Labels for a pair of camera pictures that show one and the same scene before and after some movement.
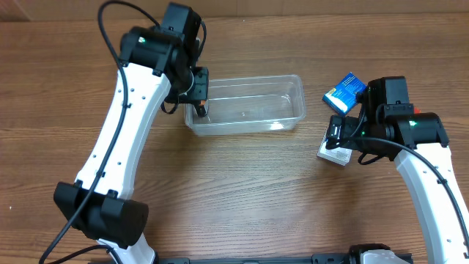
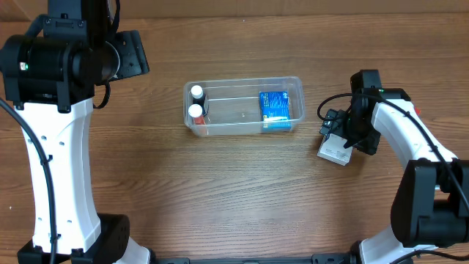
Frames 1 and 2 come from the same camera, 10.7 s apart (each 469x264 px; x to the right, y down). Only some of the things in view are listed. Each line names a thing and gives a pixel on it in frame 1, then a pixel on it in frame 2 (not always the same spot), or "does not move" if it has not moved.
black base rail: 317,259 does not move
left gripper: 200,94 -> 131,53
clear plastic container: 250,105 does not move
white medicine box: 339,155 does not move
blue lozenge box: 343,97 -> 275,110
